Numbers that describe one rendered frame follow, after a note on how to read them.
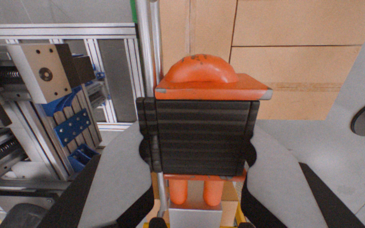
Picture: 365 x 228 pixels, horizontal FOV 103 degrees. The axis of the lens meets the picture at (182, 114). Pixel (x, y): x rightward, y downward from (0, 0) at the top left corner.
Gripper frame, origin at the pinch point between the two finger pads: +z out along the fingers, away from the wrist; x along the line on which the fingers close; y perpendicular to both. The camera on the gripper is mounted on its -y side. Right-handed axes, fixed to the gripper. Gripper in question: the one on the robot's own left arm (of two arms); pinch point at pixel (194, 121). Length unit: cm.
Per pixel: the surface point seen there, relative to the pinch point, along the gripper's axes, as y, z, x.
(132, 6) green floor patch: -29, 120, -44
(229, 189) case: 52, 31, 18
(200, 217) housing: 11.9, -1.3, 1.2
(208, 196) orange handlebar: 9.2, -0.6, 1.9
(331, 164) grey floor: 124, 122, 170
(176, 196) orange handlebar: 9.2, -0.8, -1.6
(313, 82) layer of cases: 13, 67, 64
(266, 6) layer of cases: -19, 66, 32
